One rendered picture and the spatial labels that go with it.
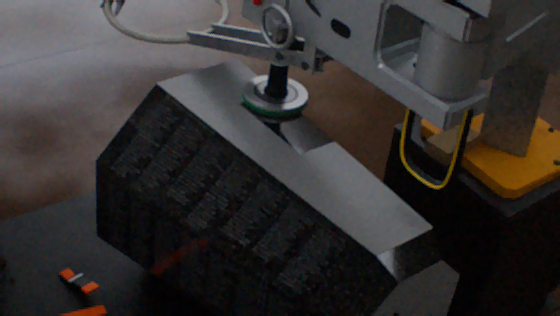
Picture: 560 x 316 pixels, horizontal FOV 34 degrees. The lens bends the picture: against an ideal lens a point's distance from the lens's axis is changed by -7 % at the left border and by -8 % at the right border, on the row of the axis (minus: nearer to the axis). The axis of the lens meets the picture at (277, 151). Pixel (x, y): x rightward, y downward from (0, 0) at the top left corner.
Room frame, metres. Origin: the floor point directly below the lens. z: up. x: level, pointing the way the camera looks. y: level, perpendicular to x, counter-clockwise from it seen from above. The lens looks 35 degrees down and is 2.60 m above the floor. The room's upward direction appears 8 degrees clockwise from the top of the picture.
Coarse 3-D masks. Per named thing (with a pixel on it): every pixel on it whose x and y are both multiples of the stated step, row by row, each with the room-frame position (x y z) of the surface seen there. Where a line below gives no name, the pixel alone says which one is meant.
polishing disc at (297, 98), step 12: (252, 84) 2.84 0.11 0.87; (264, 84) 2.85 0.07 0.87; (288, 84) 2.88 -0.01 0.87; (252, 96) 2.77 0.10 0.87; (264, 96) 2.78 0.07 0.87; (288, 96) 2.80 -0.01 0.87; (300, 96) 2.81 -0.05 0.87; (264, 108) 2.72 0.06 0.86; (276, 108) 2.72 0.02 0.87; (288, 108) 2.73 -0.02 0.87
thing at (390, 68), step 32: (320, 0) 2.59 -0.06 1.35; (352, 0) 2.50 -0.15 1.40; (384, 0) 2.42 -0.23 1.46; (416, 0) 2.34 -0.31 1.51; (320, 32) 2.57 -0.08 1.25; (352, 32) 2.49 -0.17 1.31; (384, 32) 2.43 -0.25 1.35; (416, 32) 2.54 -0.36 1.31; (448, 32) 2.26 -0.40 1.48; (480, 32) 2.27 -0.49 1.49; (352, 64) 2.47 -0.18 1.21; (384, 64) 2.41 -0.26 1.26; (416, 96) 2.30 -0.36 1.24; (480, 96) 2.34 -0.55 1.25; (448, 128) 2.23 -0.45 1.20
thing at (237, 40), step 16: (192, 32) 3.05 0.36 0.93; (224, 32) 3.10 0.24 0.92; (240, 32) 3.04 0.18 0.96; (256, 32) 2.98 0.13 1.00; (208, 48) 2.98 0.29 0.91; (224, 48) 2.92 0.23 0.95; (240, 48) 2.87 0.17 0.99; (256, 48) 2.81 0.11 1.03; (272, 48) 2.76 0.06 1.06; (288, 64) 2.71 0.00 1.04; (304, 64) 2.61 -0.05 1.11; (320, 64) 2.61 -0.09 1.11
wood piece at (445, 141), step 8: (456, 128) 2.82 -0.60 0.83; (432, 136) 2.74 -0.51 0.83; (440, 136) 2.75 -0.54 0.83; (448, 136) 2.76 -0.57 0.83; (456, 136) 2.77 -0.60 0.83; (472, 136) 2.78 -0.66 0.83; (432, 144) 2.70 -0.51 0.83; (440, 144) 2.70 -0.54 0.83; (448, 144) 2.71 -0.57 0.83; (472, 144) 2.78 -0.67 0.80; (432, 152) 2.70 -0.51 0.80; (440, 152) 2.68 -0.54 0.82; (448, 152) 2.66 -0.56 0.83; (464, 152) 2.74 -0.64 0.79; (440, 160) 2.67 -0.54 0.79; (448, 160) 2.67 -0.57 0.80
